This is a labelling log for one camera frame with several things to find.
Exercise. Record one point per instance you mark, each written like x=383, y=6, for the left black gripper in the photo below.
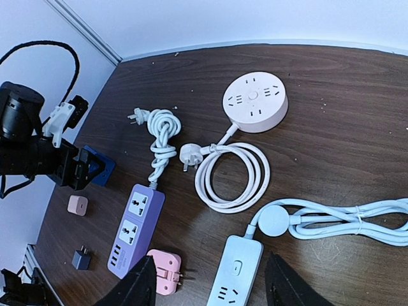
x=24, y=149

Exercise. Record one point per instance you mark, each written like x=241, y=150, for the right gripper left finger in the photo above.
x=138, y=287

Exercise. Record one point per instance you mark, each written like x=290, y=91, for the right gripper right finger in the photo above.
x=284, y=286

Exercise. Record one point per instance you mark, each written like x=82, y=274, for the salmon pink plug charger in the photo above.
x=77, y=205

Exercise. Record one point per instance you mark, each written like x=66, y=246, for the pink square plug adapter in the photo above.
x=169, y=275

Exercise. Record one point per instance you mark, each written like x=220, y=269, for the dark navy plug charger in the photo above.
x=81, y=258

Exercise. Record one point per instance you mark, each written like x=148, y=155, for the light blue power strip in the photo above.
x=353, y=255

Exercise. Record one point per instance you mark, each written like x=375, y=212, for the round pink power socket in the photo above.
x=254, y=103

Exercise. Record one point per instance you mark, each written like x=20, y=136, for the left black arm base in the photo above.
x=16, y=292

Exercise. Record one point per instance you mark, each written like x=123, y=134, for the purple power strip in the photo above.
x=136, y=229

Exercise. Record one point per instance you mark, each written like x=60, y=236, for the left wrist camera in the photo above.
x=66, y=115

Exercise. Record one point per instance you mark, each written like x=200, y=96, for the left aluminium frame post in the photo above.
x=86, y=31

